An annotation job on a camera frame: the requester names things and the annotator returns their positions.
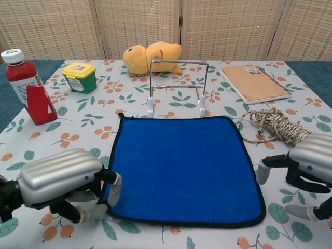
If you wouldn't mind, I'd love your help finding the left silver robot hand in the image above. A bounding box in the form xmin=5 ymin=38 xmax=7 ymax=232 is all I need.
xmin=15 ymin=148 xmax=123 ymax=224

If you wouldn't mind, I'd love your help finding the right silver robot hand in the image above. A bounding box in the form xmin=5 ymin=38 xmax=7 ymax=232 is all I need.
xmin=255 ymin=133 xmax=332 ymax=222

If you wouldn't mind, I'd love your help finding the blue cloth with black trim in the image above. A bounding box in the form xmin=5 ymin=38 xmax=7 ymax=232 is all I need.
xmin=100 ymin=112 xmax=267 ymax=229

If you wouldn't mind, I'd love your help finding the floral tablecloth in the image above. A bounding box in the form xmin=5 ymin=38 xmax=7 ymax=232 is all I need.
xmin=0 ymin=59 xmax=332 ymax=249

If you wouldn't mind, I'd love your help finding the brown spiral notebook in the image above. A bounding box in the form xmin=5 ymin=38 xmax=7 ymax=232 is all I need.
xmin=219 ymin=65 xmax=293 ymax=105

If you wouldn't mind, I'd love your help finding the red bottle with white cap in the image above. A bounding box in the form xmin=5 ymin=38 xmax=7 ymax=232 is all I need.
xmin=1 ymin=48 xmax=58 ymax=126

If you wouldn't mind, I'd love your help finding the green jar with yellow lid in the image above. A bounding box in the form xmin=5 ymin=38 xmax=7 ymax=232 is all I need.
xmin=61 ymin=62 xmax=98 ymax=94

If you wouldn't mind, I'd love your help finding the yellow plush toy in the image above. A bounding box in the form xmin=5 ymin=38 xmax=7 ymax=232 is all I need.
xmin=122 ymin=41 xmax=183 ymax=77

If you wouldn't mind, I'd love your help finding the bamboo folding screen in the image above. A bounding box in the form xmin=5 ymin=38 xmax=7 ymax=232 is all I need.
xmin=0 ymin=0 xmax=332 ymax=62

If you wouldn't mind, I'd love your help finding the braided rope bundle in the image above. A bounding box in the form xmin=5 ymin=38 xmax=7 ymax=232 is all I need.
xmin=236 ymin=107 xmax=312 ymax=145

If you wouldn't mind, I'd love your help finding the metal wire stand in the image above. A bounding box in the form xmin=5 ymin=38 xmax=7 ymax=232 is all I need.
xmin=146 ymin=59 xmax=210 ymax=118

